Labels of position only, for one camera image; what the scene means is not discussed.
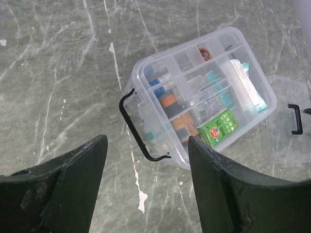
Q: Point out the teal blister pack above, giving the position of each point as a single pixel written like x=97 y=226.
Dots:
x=220 y=87

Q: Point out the clear plastic storage box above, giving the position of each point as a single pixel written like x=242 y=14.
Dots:
x=201 y=97

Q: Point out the black box handle clip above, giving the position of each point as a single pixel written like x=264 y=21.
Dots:
x=298 y=120

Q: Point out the white blue medicine bottle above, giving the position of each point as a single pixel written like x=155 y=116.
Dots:
x=165 y=85

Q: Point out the clear box lid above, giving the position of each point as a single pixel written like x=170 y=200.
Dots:
x=277 y=143

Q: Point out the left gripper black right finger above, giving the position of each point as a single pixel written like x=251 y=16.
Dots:
x=232 y=198

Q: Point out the small copper coin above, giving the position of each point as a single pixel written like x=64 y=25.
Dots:
x=205 y=54

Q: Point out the green battery pack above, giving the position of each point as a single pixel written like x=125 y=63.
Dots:
x=218 y=128

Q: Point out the orange cap small bottle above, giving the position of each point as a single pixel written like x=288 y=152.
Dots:
x=182 y=123

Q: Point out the teal plaster strip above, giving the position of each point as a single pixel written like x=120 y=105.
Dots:
x=242 y=71

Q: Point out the clear divided organizer tray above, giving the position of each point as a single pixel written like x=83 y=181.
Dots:
x=213 y=80

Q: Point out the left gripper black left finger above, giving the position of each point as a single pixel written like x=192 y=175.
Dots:
x=56 y=196

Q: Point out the white green dropper bottle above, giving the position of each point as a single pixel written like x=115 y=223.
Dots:
x=153 y=135

